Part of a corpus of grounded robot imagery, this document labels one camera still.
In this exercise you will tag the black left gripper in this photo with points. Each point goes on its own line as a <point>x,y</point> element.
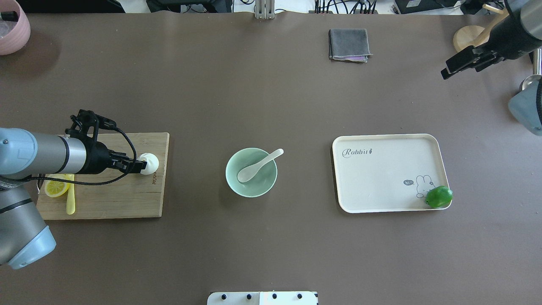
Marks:
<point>98,157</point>

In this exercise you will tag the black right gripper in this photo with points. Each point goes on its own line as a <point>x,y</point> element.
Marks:
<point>510,42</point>

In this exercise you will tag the white ceramic spoon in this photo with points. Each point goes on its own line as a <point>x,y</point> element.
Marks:
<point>249,172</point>

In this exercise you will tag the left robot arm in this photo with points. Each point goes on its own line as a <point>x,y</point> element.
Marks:
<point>25,157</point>

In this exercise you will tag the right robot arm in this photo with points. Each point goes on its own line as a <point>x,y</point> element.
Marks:
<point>525,106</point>

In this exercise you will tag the mint green bowl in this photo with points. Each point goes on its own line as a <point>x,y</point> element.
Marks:
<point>261,183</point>

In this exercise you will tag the pink bowl with ice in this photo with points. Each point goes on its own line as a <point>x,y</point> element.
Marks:
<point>14,37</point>

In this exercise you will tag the wooden mug tree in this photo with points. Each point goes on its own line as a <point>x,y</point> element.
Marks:
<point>474,35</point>

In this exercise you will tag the wooden cutting board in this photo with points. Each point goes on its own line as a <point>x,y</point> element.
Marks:
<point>134,196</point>

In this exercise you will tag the metal ice scoop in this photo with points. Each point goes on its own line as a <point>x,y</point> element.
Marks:
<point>537,69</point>

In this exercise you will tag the yellow plastic knife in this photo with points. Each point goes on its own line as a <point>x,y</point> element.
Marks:
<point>70,199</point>

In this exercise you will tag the lemon slice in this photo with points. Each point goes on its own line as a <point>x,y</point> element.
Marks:
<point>56,188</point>

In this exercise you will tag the folded grey cloth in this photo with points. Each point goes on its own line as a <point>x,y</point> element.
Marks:
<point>349,44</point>

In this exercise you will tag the green lime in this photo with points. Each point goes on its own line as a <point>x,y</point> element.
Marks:
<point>439,197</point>

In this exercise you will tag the cream rectangular tray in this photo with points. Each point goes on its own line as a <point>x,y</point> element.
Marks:
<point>387,173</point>

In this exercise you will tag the steel muddler black tip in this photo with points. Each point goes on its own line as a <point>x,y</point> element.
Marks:
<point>9,16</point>

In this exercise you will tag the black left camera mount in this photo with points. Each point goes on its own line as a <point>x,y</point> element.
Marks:
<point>86,125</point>

